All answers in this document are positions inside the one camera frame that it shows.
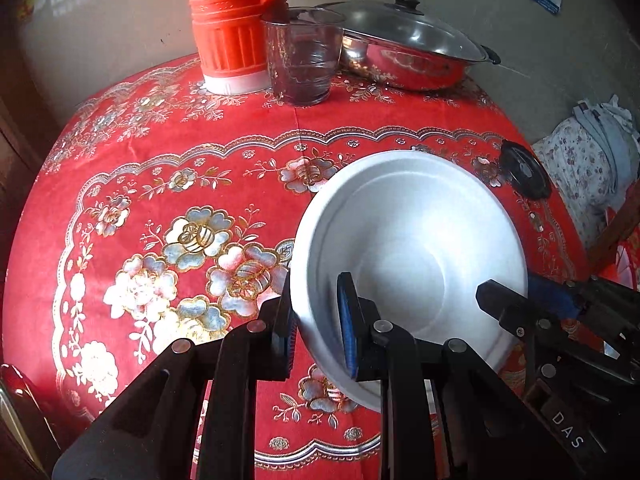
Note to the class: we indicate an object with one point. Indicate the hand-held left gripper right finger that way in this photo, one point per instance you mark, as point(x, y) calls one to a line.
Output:
point(350, 330)

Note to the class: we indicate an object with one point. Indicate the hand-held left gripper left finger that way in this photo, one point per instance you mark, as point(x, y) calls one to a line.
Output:
point(285, 340)

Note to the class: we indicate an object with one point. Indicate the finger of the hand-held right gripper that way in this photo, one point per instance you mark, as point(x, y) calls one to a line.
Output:
point(505, 305)
point(550, 297)

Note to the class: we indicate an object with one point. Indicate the white smooth bowl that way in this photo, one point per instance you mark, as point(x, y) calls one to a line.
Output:
point(410, 240)

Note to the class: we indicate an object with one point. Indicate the wooden bar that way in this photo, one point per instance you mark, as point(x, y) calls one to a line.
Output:
point(617, 230)

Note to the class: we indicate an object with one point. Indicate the black round lid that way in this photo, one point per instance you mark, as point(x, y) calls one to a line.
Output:
point(525, 170)

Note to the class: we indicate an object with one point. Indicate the floral patterned cloth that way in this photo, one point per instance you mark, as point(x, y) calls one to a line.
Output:
point(575, 170)

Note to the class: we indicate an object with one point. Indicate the grey cloth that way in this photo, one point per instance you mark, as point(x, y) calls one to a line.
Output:
point(610, 130)

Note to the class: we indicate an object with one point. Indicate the clear drinking glass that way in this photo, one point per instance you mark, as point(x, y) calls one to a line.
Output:
point(300, 60)

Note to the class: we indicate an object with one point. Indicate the glass pot lid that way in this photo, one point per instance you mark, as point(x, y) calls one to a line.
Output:
point(400, 30)

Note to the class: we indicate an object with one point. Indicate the orange thermos jug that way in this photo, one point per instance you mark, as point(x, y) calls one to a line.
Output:
point(225, 25)

